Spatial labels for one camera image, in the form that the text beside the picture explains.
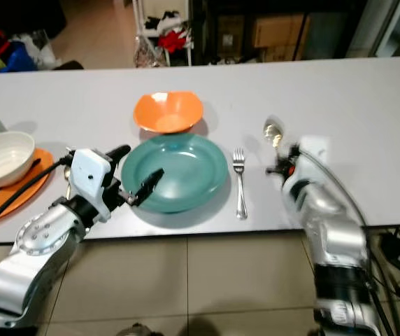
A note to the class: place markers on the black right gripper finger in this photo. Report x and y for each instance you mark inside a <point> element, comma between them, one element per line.
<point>294,150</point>
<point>275,169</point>

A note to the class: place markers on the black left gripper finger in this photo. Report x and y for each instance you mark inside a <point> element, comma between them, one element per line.
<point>150,185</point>
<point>120,152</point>

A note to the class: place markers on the silver fork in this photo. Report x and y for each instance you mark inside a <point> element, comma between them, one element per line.
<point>239,164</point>

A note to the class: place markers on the teal plate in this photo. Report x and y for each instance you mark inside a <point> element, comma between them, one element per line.
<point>193,171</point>

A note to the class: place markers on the orange bowl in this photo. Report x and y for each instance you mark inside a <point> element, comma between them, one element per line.
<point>168,112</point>

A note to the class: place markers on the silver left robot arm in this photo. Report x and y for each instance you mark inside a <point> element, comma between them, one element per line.
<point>29,266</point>

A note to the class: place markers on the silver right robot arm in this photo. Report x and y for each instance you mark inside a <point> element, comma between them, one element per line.
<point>333,238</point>

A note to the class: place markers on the orange plate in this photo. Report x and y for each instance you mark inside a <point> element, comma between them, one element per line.
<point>18,199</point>

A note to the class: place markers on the brown cardboard box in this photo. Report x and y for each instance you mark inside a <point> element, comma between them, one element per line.
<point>280,31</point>
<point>280,54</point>

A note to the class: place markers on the patterned bag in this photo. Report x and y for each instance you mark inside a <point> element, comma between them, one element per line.
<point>148,54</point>

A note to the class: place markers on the white ribbed bowl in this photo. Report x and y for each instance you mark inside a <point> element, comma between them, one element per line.
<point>4,157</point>

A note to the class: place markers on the red garment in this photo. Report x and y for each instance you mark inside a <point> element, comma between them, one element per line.
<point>172,40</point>

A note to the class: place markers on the black metal shelf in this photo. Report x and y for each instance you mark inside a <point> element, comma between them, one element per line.
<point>333,31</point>

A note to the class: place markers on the white plastic bag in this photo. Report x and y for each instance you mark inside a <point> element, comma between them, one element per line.
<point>40,47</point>

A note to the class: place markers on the blue cloth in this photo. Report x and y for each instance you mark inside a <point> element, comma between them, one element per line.
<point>22,59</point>

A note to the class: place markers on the white rack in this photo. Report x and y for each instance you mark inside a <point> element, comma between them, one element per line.
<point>139,14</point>

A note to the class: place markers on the large black furniture piece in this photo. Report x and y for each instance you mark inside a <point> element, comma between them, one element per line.
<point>18,10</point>

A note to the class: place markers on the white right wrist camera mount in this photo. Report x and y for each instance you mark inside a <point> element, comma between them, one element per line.
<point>315,157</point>

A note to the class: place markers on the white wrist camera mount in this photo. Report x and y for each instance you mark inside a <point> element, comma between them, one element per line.
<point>90,175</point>
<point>315,157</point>

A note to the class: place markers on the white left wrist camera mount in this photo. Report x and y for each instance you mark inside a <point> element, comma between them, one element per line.
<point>90,175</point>

